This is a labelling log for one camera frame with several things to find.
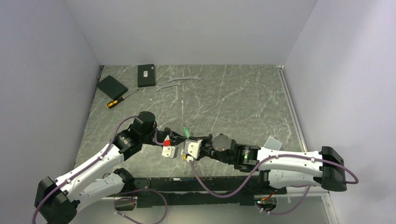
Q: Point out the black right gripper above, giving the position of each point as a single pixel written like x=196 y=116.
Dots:
x=209 y=137

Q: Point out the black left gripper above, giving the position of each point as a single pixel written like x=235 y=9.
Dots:
x=173 y=136

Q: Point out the green key tag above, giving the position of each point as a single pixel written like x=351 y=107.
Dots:
x=186 y=132

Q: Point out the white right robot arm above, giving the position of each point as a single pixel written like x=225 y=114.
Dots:
x=322 y=168

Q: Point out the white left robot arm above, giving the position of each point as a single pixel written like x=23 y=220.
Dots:
x=59 y=200

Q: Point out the small silver wrench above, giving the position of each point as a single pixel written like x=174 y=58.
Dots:
x=158 y=88

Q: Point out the yellow black screwdriver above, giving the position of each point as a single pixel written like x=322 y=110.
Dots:
x=117 y=101

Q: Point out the white square device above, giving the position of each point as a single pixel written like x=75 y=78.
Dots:
x=272 y=144

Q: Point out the flat black box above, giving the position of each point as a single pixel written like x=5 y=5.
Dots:
x=112 y=87

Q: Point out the large silver wrench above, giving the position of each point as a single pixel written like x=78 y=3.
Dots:
x=196 y=77

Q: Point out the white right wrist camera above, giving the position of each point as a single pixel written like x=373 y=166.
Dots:
x=191 y=150

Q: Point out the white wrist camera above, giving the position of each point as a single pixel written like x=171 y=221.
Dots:
x=169 y=152
x=191 y=150

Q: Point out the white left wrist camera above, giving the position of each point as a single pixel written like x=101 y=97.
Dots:
x=169 y=152

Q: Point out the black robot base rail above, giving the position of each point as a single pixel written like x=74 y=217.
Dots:
x=150 y=192

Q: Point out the black network switch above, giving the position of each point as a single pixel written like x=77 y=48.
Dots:
x=146 y=75

